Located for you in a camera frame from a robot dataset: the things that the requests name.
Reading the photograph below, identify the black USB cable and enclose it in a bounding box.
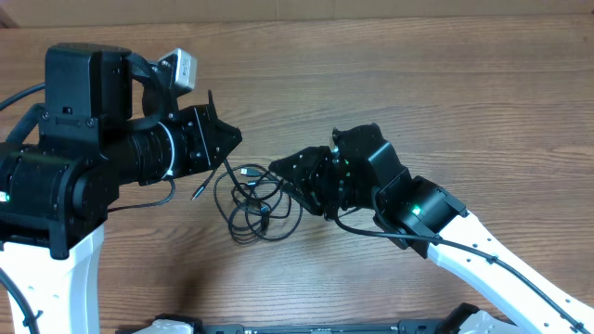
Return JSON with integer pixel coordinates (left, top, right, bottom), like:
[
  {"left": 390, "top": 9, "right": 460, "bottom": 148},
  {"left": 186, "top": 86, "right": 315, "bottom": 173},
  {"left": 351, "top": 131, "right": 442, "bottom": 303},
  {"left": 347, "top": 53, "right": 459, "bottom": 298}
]
[{"left": 191, "top": 160, "right": 310, "bottom": 246}]

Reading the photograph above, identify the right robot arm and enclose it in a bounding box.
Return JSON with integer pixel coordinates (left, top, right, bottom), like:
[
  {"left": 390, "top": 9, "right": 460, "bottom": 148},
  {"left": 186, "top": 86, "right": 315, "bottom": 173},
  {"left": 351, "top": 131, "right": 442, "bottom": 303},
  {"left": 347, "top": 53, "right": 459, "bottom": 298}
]
[{"left": 269, "top": 123, "right": 593, "bottom": 333}]

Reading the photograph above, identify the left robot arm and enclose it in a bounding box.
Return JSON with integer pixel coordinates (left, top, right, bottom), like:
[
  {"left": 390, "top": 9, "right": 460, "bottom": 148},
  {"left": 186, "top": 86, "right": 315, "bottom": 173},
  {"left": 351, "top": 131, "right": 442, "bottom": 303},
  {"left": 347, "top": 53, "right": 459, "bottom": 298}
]
[{"left": 1, "top": 43, "right": 241, "bottom": 333}]

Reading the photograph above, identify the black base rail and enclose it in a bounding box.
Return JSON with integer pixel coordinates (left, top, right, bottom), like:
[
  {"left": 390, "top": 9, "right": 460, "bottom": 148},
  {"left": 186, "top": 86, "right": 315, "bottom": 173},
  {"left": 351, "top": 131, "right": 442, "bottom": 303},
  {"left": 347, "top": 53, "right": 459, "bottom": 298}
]
[{"left": 115, "top": 313, "right": 479, "bottom": 334}]

